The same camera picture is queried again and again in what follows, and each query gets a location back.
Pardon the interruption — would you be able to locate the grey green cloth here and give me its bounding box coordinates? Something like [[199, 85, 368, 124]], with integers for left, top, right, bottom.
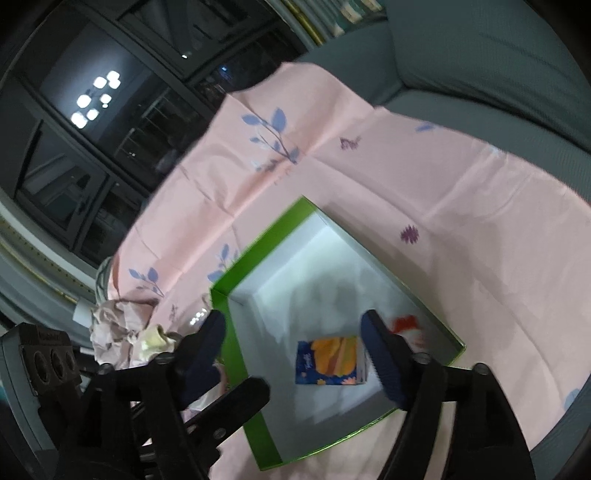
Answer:
[[95, 256, 117, 301]]

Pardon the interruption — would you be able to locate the dark glass window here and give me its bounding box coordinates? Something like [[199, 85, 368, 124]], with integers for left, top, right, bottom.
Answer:
[[0, 0, 301, 271]]

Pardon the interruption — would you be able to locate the green cardboard box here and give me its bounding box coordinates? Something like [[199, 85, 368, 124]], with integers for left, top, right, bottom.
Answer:
[[210, 196, 466, 472]]

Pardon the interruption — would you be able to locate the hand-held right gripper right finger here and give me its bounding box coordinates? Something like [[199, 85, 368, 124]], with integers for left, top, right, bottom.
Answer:
[[360, 308, 537, 480]]

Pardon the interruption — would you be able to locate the grey sofa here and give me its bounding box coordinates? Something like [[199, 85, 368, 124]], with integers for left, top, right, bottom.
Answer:
[[293, 0, 591, 462]]

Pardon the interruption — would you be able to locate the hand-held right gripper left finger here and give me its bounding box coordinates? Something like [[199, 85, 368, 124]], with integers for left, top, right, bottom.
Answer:
[[60, 310, 228, 480]]

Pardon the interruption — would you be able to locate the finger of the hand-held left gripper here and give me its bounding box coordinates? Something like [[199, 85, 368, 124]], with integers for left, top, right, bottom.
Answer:
[[182, 376, 271, 457]]

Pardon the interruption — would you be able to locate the crumpled beige cloth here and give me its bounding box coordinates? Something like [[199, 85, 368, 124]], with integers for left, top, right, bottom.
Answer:
[[90, 298, 160, 370]]

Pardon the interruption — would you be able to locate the blue orange tissue packet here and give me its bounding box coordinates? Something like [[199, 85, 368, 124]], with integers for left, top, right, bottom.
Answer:
[[294, 335, 368, 385]]

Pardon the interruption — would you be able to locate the grey sofa cushion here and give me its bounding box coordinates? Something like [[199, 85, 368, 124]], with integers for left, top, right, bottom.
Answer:
[[387, 0, 588, 93]]

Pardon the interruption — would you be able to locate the red white packet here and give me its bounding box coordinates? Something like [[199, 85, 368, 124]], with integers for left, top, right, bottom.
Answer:
[[390, 315, 428, 352]]

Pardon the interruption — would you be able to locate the grey curtain yellow trim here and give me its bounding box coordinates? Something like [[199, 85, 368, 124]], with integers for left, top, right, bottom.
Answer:
[[0, 194, 108, 321]]

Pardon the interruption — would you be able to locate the pale yellow sock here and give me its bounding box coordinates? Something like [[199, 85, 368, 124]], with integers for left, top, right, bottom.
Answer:
[[137, 324, 184, 361]]

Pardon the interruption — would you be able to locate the pink floral bed sheet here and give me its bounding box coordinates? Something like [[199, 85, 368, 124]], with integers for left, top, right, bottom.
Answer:
[[95, 60, 591, 480]]

